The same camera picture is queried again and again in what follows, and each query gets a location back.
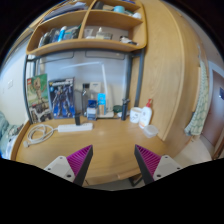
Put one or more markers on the wooden wall shelf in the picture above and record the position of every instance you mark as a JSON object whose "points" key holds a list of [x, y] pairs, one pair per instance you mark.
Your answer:
{"points": [[129, 33]]}

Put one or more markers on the white power strip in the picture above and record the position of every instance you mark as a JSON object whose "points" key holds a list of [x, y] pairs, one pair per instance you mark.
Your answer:
{"points": [[75, 128]]}

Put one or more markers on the wooden wardrobe panel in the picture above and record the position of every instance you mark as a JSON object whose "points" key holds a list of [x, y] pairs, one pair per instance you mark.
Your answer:
{"points": [[169, 75]]}

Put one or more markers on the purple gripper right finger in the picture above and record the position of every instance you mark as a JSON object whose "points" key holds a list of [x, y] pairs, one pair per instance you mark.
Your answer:
{"points": [[152, 166]]}

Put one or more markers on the black cylindrical bottle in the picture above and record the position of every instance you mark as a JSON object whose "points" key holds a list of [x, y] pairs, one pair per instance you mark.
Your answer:
{"points": [[124, 108]]}

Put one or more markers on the black charger plug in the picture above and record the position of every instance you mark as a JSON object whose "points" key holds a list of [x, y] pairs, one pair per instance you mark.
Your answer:
{"points": [[77, 119]]}

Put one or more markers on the white lotion pump bottle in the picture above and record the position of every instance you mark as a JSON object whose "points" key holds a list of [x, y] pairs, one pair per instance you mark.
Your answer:
{"points": [[146, 114]]}

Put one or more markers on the light blue carton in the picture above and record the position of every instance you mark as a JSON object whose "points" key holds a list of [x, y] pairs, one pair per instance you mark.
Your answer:
{"points": [[101, 103]]}

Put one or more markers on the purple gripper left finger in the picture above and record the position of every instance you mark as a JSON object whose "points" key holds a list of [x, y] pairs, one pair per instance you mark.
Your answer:
{"points": [[74, 167]]}

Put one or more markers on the green patterned hanging towel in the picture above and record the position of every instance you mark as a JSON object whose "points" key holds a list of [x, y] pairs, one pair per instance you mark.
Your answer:
{"points": [[197, 121]]}

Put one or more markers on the green Groot Lego box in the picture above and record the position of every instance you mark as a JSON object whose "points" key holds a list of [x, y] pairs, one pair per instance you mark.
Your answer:
{"points": [[37, 98]]}

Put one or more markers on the small blue box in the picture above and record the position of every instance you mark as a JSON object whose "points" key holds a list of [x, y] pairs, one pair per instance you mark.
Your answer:
{"points": [[92, 109]]}

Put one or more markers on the clear plastic container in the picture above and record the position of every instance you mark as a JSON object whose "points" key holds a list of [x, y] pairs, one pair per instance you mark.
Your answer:
{"points": [[150, 131]]}

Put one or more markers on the white mug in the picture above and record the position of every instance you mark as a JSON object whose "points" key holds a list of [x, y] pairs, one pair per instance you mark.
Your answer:
{"points": [[135, 113]]}

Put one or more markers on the clear water bottle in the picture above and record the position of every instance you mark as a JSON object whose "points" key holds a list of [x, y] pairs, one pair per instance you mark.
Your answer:
{"points": [[85, 97]]}

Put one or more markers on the blue robot model box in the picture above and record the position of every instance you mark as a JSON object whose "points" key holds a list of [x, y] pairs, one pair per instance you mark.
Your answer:
{"points": [[62, 97]]}

